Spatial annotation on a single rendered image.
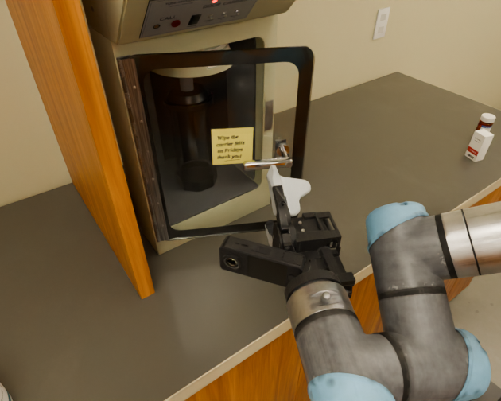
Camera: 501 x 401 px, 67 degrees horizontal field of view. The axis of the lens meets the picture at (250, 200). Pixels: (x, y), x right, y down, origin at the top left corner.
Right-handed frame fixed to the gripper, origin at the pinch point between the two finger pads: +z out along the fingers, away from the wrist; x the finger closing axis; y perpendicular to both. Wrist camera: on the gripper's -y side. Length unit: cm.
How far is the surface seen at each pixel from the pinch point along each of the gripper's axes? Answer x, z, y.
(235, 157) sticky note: -0.8, 13.6, -3.5
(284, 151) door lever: 0.6, 12.1, 5.5
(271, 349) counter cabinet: -40.1, -4.1, 1.2
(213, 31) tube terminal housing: 19.6, 22.4, -5.7
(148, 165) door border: -0.9, 13.6, -19.8
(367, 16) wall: 0, 103, 59
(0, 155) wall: -14, 44, -60
